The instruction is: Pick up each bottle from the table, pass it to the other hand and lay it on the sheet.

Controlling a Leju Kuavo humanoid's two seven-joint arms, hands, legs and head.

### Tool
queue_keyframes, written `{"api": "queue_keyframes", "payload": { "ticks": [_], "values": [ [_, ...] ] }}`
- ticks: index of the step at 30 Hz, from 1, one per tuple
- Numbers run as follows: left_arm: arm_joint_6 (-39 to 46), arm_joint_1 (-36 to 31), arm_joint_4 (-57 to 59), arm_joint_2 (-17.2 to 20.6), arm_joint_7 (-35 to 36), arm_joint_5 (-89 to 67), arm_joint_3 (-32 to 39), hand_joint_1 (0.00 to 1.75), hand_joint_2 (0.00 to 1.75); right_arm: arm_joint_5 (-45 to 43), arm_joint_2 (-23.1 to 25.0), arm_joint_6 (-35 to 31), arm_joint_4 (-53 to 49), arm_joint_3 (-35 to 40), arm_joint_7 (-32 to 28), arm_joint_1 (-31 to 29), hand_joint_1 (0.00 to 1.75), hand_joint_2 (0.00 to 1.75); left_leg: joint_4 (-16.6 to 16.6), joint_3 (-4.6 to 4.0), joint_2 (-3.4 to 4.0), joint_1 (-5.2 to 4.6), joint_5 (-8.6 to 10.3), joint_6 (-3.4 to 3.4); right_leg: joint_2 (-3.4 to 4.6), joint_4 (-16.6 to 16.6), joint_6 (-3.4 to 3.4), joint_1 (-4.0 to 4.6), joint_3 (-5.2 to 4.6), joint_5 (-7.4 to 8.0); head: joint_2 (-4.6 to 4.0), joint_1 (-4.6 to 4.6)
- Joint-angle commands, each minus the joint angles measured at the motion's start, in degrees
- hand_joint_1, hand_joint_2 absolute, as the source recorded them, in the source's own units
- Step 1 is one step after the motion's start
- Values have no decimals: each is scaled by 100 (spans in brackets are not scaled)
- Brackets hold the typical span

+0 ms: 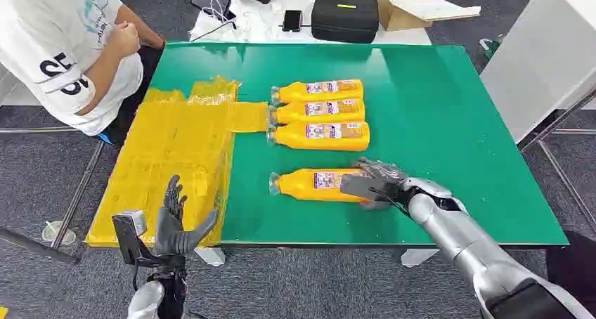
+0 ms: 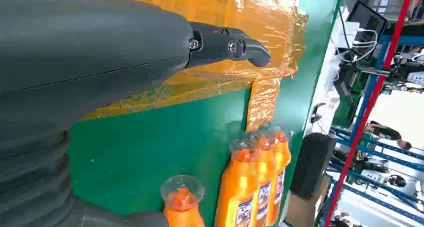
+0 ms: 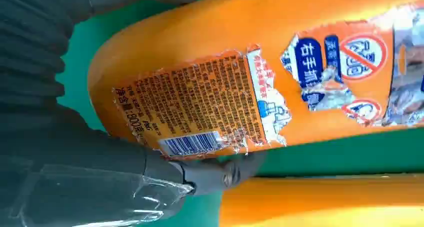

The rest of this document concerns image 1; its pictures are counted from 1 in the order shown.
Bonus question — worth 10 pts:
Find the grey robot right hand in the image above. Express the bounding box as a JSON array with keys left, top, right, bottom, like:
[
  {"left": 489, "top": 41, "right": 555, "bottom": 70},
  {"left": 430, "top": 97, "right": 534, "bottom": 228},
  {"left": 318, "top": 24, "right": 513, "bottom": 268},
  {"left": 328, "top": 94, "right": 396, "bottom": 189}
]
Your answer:
[{"left": 339, "top": 157, "right": 410, "bottom": 211}]

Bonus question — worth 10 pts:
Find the white back table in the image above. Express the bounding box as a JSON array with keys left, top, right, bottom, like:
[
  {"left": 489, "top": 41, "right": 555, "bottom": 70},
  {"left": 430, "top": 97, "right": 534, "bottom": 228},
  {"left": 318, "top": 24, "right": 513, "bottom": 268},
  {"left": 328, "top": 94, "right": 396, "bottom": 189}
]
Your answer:
[{"left": 188, "top": 0, "right": 433, "bottom": 46}]

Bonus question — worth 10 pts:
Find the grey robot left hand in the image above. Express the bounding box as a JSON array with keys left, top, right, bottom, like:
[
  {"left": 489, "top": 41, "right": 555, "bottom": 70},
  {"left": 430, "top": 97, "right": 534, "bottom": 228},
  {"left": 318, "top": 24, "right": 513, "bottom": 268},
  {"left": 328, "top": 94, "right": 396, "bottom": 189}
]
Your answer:
[{"left": 153, "top": 174, "right": 220, "bottom": 257}]

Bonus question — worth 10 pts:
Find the green table mat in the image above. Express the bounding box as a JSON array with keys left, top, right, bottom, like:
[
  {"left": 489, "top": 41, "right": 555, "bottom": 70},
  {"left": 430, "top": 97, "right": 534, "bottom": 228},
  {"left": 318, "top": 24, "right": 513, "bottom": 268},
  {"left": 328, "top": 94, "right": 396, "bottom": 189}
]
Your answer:
[{"left": 148, "top": 41, "right": 570, "bottom": 247}]

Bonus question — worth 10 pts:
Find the orange drink bottle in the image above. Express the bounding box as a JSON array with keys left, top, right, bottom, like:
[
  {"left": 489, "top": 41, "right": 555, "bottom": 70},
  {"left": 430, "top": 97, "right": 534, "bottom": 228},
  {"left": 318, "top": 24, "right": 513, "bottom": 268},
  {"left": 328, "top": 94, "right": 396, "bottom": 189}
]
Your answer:
[
  {"left": 271, "top": 79, "right": 365, "bottom": 107},
  {"left": 267, "top": 98, "right": 366, "bottom": 126},
  {"left": 268, "top": 167, "right": 373, "bottom": 204},
  {"left": 266, "top": 120, "right": 371, "bottom": 152}
]

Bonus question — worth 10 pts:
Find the metal chair frame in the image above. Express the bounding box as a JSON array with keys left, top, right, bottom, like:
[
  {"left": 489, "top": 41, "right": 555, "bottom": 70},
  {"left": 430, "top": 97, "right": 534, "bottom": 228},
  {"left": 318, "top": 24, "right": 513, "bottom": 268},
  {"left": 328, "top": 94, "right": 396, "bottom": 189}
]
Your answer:
[{"left": 0, "top": 126, "right": 105, "bottom": 265}]

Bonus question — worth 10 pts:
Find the white side table top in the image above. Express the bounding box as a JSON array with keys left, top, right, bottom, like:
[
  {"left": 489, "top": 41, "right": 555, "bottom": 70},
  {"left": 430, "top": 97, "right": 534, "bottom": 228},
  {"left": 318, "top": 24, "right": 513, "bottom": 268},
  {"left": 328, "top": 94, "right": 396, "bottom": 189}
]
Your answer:
[{"left": 479, "top": 0, "right": 596, "bottom": 145}]

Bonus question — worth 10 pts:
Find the white coiled cable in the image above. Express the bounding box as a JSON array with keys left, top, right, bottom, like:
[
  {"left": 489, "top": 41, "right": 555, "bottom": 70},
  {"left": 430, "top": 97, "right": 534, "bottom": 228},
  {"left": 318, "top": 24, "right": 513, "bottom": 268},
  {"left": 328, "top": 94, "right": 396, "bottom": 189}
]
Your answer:
[{"left": 202, "top": 0, "right": 238, "bottom": 24}]

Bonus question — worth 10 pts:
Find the pale flat board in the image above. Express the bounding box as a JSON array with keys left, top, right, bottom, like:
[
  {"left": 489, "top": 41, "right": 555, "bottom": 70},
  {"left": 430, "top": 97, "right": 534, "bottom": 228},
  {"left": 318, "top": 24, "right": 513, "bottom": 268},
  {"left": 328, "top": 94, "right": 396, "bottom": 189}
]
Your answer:
[{"left": 386, "top": 0, "right": 482, "bottom": 22}]

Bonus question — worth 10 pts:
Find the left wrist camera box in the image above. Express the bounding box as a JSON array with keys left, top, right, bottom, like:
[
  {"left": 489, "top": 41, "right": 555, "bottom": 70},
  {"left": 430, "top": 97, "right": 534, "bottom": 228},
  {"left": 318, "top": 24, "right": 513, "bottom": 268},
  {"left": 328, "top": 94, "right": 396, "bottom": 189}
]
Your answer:
[{"left": 111, "top": 209, "right": 155, "bottom": 268}]

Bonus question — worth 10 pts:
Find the metal side table frame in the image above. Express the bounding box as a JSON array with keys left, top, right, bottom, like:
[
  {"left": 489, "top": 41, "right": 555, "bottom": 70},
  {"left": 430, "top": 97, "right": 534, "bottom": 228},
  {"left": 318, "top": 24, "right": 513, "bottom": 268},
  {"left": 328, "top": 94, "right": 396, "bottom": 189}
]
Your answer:
[{"left": 517, "top": 89, "right": 596, "bottom": 234}]

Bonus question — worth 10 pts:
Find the black zip case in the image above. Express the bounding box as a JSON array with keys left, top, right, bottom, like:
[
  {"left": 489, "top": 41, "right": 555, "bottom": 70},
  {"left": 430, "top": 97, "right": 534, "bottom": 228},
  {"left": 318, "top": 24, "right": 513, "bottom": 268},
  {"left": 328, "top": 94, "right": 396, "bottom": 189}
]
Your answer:
[{"left": 310, "top": 0, "right": 380, "bottom": 44}]

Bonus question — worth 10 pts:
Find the white table foot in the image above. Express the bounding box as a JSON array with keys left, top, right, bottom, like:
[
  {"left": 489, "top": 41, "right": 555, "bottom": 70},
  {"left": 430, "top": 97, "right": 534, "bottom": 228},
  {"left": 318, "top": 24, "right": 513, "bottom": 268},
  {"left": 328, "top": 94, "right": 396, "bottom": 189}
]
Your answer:
[
  {"left": 193, "top": 247, "right": 227, "bottom": 268},
  {"left": 400, "top": 248, "right": 441, "bottom": 268}
]

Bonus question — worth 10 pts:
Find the open cardboard box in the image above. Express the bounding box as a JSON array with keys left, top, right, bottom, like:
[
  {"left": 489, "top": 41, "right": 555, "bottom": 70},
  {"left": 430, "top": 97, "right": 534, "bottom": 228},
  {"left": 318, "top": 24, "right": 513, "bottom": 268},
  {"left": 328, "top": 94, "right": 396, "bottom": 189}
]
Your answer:
[{"left": 370, "top": 0, "right": 467, "bottom": 32}]

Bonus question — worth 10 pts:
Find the person's right hand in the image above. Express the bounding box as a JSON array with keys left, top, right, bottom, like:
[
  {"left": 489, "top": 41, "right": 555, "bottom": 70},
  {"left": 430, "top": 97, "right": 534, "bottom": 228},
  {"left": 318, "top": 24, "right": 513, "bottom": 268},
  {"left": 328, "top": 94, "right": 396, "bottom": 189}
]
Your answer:
[{"left": 105, "top": 21, "right": 141, "bottom": 57}]

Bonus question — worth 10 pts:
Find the clear plastic cup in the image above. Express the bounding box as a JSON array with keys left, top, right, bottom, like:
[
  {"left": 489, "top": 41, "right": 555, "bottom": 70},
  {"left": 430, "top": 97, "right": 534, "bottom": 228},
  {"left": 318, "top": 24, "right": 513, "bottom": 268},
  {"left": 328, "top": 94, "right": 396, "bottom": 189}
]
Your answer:
[{"left": 41, "top": 220, "right": 77, "bottom": 247}]

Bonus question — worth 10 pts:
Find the green white floor object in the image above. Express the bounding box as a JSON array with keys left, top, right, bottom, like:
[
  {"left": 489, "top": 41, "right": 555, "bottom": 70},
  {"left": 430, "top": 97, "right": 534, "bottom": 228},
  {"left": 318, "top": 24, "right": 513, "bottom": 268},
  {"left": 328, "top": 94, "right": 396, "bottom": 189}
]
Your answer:
[{"left": 479, "top": 35, "right": 505, "bottom": 60}]

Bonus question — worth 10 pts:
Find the black thin cable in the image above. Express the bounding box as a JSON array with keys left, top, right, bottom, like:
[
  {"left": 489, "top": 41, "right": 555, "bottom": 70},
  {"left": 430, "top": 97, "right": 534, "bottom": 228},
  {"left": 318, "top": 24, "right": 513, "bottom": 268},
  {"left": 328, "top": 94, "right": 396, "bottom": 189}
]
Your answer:
[{"left": 190, "top": 20, "right": 238, "bottom": 42}]

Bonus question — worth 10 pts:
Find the black smartphone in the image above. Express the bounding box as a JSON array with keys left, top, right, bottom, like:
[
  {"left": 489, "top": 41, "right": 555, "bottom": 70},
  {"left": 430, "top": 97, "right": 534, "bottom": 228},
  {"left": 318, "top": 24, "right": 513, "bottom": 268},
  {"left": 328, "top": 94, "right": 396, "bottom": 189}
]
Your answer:
[{"left": 282, "top": 9, "right": 304, "bottom": 33}]

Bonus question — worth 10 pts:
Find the yellow plastic sheet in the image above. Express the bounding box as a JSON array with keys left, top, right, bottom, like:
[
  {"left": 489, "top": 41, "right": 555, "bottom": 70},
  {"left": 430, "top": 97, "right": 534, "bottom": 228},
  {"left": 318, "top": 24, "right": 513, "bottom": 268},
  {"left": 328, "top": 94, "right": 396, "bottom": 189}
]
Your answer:
[{"left": 85, "top": 77, "right": 270, "bottom": 249}]

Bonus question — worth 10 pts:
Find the person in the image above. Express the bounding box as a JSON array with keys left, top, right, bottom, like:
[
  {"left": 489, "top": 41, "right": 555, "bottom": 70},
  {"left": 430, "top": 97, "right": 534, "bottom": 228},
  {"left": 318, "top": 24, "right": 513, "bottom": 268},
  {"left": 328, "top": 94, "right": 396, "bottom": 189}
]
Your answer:
[{"left": 0, "top": 0, "right": 166, "bottom": 145}]

